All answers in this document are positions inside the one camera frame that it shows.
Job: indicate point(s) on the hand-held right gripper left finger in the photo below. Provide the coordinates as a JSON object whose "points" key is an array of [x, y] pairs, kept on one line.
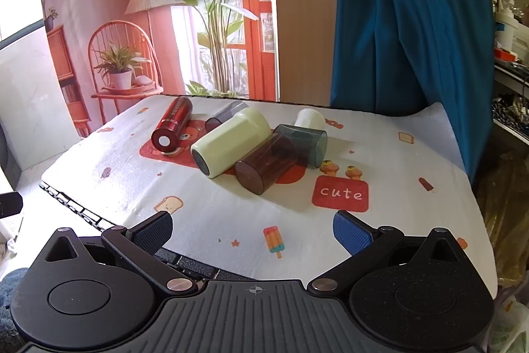
{"points": [[153, 232]]}

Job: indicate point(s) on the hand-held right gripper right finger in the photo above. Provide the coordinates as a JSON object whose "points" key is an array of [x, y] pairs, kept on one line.
{"points": [[352, 232]]}

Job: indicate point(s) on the teal translucent cup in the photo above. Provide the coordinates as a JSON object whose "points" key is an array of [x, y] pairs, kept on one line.
{"points": [[308, 144]]}

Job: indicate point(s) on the metallic red cup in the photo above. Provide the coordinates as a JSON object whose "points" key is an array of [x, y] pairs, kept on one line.
{"points": [[173, 121]]}

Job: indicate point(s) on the brown translucent cup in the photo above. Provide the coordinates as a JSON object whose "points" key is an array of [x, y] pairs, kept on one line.
{"points": [[260, 167]]}

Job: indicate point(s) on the pale green cup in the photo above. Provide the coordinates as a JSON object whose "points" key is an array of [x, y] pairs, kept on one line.
{"points": [[231, 142]]}

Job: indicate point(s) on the white cup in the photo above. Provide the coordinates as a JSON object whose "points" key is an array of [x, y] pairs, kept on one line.
{"points": [[310, 118]]}

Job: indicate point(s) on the grey translucent cup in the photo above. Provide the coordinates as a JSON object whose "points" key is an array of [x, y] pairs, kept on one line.
{"points": [[221, 119]]}

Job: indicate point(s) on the printed white tablecloth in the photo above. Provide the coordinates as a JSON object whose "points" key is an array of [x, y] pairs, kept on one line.
{"points": [[248, 216]]}

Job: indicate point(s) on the yellow plastic bag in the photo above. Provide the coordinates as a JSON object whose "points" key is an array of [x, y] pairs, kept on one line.
{"points": [[504, 220]]}

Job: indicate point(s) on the blue rug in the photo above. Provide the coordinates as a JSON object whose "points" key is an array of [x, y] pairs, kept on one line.
{"points": [[10, 291]]}

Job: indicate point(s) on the white plastic bag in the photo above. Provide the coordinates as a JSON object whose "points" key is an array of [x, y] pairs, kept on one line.
{"points": [[510, 320]]}

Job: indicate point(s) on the cluttered shelf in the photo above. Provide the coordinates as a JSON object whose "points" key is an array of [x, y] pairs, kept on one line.
{"points": [[510, 105]]}

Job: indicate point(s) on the blue curtain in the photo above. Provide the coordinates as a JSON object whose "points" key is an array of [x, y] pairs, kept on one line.
{"points": [[392, 26]]}

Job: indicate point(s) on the wooden panel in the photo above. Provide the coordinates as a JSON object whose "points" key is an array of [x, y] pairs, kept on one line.
{"points": [[301, 5]]}

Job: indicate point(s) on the white bottle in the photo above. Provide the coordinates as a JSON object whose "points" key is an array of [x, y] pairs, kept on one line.
{"points": [[505, 28]]}

